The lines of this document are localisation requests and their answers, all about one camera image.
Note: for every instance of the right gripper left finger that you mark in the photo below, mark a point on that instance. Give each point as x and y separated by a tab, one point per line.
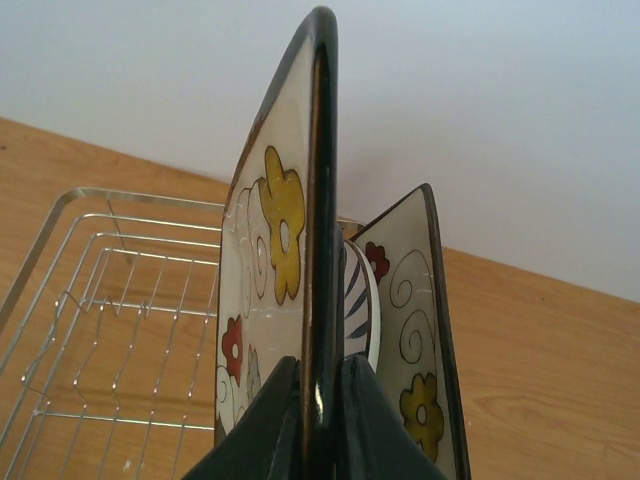
265	444

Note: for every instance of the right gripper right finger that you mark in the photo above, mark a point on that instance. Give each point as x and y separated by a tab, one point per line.
372	442

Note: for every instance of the square floral plate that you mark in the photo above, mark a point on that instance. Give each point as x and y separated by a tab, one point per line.
416	364

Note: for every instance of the round striped white plate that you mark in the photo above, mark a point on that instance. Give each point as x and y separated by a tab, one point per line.
362	311

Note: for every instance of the square dark rimmed plate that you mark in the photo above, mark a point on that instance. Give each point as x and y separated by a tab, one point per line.
281	256

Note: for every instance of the wire metal dish rack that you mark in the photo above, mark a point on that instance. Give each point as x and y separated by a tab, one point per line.
108	340

